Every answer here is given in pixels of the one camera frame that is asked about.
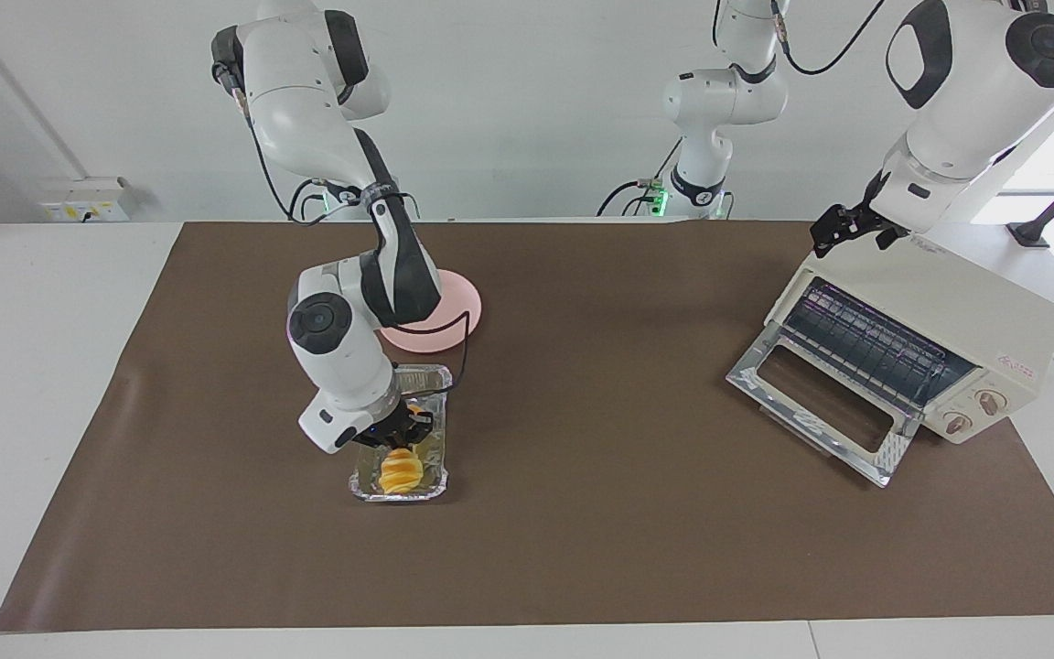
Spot pink round plate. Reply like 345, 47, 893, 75
381, 273, 483, 354

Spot brown table mat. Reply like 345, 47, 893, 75
0, 220, 1054, 632

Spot yellow ridged bread loaf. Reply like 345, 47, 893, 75
378, 446, 424, 496

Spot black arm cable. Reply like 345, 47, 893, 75
769, 0, 887, 77
232, 81, 473, 396

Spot silver aluminium foil tray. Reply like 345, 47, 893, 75
348, 364, 452, 502

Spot cream toaster oven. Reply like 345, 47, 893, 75
765, 224, 1054, 447

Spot black right arm base cables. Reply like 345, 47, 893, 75
289, 178, 345, 223

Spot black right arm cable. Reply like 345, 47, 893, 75
232, 81, 473, 396

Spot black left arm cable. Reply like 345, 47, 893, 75
769, 0, 887, 77

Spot glass oven door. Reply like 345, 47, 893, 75
726, 322, 923, 488

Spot black arm base cables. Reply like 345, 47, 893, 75
289, 178, 345, 223
596, 137, 683, 218

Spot white wall socket box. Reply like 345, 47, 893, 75
40, 178, 136, 223

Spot black left arm base cables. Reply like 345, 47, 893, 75
596, 137, 683, 218

